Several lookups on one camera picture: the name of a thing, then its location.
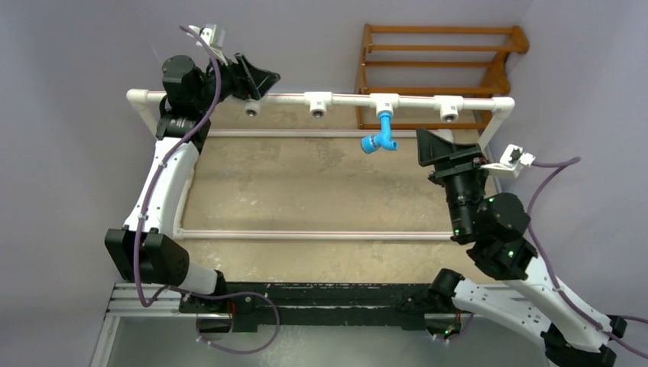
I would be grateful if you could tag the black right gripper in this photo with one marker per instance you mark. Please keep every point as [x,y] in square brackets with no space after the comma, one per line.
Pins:
[454,158]

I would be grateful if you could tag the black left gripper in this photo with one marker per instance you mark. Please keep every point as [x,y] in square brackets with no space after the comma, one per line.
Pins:
[249,84]

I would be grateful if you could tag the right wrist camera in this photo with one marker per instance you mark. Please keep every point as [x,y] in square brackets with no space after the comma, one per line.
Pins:
[512,162]

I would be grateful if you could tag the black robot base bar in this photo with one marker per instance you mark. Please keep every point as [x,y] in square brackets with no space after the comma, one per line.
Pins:
[410,306]

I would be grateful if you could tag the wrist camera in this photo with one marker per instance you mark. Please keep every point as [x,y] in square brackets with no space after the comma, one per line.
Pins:
[214,36]
[512,162]

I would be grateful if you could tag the blue plastic water faucet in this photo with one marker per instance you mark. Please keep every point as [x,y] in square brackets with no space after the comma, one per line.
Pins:
[383,139]

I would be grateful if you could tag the white PVC pipe frame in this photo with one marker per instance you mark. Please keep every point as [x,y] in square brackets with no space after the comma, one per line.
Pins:
[314,104]

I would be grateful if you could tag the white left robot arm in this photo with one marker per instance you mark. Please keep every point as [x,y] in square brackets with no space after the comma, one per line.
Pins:
[143,249]

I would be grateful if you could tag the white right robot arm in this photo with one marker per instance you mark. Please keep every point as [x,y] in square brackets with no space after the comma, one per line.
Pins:
[549,314]

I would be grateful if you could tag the wooden rack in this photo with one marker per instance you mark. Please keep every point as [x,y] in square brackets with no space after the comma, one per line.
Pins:
[491,60]

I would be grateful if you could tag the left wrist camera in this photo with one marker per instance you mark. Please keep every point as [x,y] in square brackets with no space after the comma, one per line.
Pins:
[214,36]

